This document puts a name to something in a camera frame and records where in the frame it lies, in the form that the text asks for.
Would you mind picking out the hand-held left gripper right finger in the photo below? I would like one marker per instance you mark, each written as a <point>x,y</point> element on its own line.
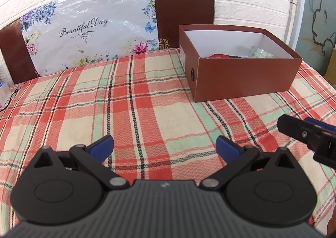
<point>228,148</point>

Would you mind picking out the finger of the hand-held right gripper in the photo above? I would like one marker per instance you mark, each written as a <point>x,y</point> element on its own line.
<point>324,125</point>
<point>296,126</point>

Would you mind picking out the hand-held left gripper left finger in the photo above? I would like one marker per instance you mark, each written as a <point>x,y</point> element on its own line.
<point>101,147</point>

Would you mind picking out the brown cardboard box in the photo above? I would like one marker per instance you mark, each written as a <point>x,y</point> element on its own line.
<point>236,77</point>

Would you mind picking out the red plaid bed sheet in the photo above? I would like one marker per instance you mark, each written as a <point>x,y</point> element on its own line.
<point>131,109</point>

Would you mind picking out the large tan cardboard box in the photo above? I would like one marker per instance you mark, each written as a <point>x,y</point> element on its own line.
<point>332,67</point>

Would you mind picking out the teal patterned item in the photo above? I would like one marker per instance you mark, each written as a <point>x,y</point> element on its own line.
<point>262,53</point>

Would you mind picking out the glass door with cartoon drawing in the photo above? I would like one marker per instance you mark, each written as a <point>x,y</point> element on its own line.
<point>315,30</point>

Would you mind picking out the floral plastic bedding bag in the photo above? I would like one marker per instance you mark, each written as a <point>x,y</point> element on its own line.
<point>86,43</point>

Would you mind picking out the light blue box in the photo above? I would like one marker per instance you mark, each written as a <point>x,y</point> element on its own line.
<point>4,93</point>

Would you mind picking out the brown wooden headboard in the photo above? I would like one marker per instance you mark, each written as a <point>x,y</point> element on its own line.
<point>183,12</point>

